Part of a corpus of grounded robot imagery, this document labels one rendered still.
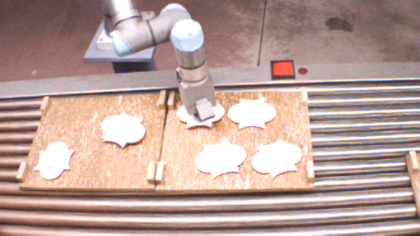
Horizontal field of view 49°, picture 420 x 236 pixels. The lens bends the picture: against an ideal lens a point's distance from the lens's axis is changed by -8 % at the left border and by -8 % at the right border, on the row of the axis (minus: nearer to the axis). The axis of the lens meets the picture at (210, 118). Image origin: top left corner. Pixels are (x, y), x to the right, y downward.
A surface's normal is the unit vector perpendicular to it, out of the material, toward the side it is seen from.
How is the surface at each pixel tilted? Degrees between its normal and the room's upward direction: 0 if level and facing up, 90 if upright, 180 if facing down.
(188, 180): 0
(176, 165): 0
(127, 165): 0
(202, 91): 90
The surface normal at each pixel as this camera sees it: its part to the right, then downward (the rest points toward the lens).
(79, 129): -0.11, -0.67
